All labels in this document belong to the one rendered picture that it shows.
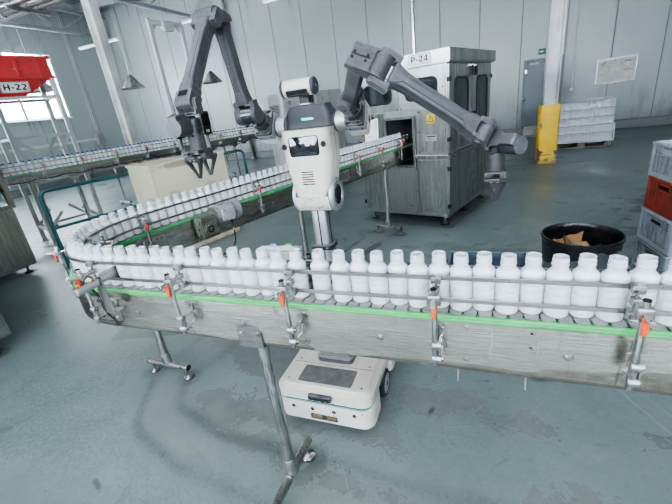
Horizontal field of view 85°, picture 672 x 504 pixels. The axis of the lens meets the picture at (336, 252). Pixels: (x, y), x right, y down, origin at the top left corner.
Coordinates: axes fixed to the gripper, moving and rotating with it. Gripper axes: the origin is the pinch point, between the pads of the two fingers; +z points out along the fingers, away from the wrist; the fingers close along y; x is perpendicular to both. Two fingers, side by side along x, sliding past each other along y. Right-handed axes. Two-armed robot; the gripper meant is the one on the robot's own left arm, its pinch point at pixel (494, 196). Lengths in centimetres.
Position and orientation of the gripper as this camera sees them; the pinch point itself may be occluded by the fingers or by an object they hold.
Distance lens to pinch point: 139.0
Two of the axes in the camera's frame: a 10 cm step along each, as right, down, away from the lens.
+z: 1.2, 9.4, 3.3
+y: 3.5, -3.5, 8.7
